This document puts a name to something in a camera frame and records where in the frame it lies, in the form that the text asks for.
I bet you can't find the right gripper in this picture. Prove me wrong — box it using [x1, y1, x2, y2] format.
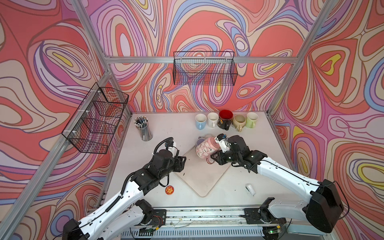
[210, 147, 242, 165]

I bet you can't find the cream round mug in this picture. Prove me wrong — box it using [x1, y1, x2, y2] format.
[232, 115, 246, 132]

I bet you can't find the pink patterned mug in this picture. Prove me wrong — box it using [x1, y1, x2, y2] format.
[196, 137, 221, 165]

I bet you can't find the light green mug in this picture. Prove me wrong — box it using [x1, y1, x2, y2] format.
[246, 112, 259, 129]

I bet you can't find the black mug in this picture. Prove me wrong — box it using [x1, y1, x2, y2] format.
[218, 110, 234, 131]

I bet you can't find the purple mug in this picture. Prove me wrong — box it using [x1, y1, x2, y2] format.
[196, 138, 206, 146]

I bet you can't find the white mug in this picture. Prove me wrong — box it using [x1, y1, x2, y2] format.
[207, 112, 219, 128]

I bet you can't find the light blue mug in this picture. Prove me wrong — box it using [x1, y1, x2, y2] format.
[195, 114, 207, 130]

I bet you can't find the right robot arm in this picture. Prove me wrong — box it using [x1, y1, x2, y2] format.
[210, 134, 344, 233]

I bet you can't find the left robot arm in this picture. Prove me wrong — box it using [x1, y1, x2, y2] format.
[62, 147, 187, 240]

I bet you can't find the small white object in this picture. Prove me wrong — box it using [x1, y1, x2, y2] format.
[246, 184, 256, 196]

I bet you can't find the beige plastic tray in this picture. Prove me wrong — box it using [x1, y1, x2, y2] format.
[176, 147, 230, 198]

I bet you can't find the metal pen holder cup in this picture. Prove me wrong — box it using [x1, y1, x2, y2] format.
[134, 116, 153, 142]

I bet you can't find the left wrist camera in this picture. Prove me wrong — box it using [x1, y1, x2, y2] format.
[165, 141, 178, 153]

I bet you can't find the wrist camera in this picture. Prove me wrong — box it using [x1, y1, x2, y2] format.
[165, 141, 178, 153]
[215, 134, 230, 153]

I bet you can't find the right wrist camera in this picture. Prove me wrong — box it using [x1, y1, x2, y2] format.
[215, 134, 230, 153]

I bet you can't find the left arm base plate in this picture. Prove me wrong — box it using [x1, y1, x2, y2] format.
[139, 209, 167, 228]

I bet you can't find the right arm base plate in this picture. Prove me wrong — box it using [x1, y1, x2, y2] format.
[240, 208, 287, 225]

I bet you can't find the black wire basket left wall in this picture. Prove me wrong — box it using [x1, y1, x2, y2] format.
[62, 83, 129, 154]

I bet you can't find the black wire basket wall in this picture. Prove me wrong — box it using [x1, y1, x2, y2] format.
[173, 50, 238, 86]
[62, 83, 129, 154]

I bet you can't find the black wire basket back wall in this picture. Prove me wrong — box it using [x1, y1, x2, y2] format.
[173, 50, 238, 86]

